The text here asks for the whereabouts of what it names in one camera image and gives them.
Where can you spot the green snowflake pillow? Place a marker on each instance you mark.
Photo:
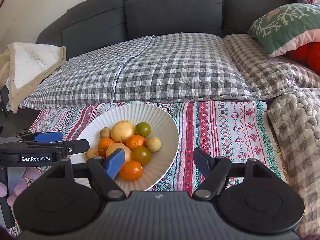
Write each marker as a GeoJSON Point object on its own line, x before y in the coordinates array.
{"type": "Point", "coordinates": [286, 28]}

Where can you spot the beige checked quilt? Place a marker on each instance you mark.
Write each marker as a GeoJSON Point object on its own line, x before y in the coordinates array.
{"type": "Point", "coordinates": [266, 77]}

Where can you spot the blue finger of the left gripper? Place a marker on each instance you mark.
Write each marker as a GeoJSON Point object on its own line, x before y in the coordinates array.
{"type": "Point", "coordinates": [48, 137]}

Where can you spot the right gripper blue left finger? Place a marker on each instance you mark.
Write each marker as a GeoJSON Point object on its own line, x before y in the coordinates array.
{"type": "Point", "coordinates": [102, 172]}

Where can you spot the red pumpkin cushion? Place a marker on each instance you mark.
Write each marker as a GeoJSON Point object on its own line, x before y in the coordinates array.
{"type": "Point", "coordinates": [308, 54]}

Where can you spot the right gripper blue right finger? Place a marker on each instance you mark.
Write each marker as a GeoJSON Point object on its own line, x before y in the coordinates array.
{"type": "Point", "coordinates": [215, 171]}

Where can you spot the bumpy mandarin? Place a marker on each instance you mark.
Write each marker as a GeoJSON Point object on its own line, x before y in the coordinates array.
{"type": "Point", "coordinates": [135, 141]}
{"type": "Point", "coordinates": [103, 145]}

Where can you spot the patterned red green tablecloth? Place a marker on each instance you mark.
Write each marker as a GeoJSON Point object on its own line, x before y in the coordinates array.
{"type": "Point", "coordinates": [235, 130]}

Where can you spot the dark grey sofa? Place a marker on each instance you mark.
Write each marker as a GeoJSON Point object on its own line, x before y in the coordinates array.
{"type": "Point", "coordinates": [95, 24]}

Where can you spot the green tomato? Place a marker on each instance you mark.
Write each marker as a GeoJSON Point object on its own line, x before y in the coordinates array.
{"type": "Point", "coordinates": [143, 129]}

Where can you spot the grey checked quilt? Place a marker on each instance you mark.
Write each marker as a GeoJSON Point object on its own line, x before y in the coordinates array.
{"type": "Point", "coordinates": [182, 67]}

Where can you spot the large yellow grapefruit back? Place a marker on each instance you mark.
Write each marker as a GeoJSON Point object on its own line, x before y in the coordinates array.
{"type": "Point", "coordinates": [122, 130]}

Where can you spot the left hand pink glove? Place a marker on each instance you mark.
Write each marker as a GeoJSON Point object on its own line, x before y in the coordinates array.
{"type": "Point", "coordinates": [18, 180]}

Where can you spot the bumpy mandarin front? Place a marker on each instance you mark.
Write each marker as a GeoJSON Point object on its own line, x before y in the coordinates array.
{"type": "Point", "coordinates": [103, 145]}

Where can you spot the brown kiwi top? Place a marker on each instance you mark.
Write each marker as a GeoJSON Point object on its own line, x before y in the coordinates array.
{"type": "Point", "coordinates": [105, 133]}

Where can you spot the smooth orange tomato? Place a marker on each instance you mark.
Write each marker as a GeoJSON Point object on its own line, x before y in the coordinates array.
{"type": "Point", "coordinates": [131, 171]}

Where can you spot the white ribbed plate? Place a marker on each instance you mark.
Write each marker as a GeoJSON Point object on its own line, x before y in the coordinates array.
{"type": "Point", "coordinates": [162, 125]}

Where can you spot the olive orange tomato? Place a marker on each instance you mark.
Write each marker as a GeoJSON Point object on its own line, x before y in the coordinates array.
{"type": "Point", "coordinates": [142, 155]}

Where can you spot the grey woven blanket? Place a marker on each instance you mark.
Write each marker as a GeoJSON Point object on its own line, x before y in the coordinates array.
{"type": "Point", "coordinates": [295, 120]}

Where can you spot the white beige blanket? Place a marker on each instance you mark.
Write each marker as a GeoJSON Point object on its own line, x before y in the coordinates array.
{"type": "Point", "coordinates": [25, 65]}

